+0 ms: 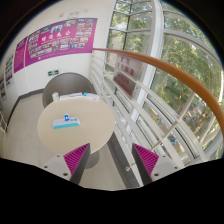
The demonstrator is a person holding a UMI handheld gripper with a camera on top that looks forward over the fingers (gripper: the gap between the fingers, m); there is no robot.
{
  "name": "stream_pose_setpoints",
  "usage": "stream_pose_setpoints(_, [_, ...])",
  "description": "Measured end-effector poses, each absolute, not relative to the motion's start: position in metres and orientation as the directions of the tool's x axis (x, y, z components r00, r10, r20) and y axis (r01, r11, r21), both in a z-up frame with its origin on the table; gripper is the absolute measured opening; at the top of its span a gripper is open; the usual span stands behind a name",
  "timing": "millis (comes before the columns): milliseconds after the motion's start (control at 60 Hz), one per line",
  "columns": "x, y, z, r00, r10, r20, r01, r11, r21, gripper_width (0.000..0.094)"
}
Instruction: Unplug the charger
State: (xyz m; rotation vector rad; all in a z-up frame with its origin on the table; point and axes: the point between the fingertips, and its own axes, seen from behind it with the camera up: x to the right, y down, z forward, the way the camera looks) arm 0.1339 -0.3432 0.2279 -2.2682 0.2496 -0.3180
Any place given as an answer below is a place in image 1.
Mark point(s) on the green exit sign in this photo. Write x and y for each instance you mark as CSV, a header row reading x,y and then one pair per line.
x,y
53,72

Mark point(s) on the grey curved chair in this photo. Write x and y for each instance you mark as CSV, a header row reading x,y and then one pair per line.
x,y
66,83

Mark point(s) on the white photo wall panel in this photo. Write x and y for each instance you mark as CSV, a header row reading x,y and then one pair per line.
x,y
9,70
2,87

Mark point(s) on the narrow magenta wall poster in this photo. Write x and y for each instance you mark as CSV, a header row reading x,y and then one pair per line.
x,y
19,55

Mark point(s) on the grey table pedestal base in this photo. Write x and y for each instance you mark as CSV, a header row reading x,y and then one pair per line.
x,y
93,160

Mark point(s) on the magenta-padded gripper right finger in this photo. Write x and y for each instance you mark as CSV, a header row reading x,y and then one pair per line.
x,y
146,160

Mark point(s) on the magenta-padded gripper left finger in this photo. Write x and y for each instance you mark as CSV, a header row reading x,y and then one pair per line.
x,y
76,159

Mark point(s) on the small white box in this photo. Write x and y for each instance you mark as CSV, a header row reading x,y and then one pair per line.
x,y
55,97

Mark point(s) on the white stair railing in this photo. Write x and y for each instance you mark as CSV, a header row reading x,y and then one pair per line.
x,y
2,121

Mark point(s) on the white and blue charger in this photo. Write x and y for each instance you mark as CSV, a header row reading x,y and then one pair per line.
x,y
66,117

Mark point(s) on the white railing with wooden handrail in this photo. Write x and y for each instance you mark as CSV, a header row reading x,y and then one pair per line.
x,y
180,75

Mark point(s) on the large magenta wall poster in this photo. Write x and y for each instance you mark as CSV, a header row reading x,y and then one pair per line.
x,y
60,40

